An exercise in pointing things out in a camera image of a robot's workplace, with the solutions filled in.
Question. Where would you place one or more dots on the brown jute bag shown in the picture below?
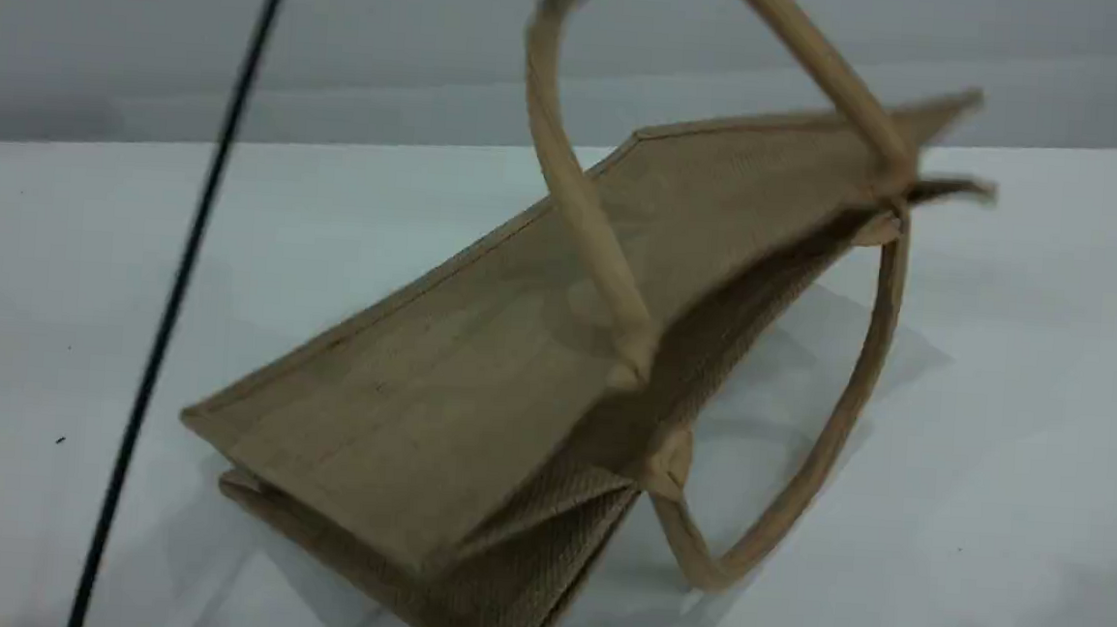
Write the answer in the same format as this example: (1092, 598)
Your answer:
(516, 379)

